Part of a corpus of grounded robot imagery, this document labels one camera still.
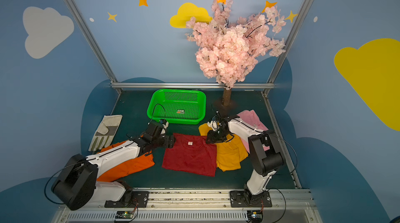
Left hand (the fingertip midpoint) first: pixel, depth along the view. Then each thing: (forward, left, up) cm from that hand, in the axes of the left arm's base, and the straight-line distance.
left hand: (170, 136), depth 90 cm
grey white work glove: (+5, +43, -6) cm, 43 cm away
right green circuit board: (-36, -45, -8) cm, 58 cm away
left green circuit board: (-38, +17, -7) cm, 42 cm away
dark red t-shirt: (-8, -13, -5) cm, 17 cm away
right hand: (0, -25, -2) cm, 25 cm away
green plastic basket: (+27, -3, -6) cm, 28 cm away
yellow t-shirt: (-8, -35, -5) cm, 36 cm away
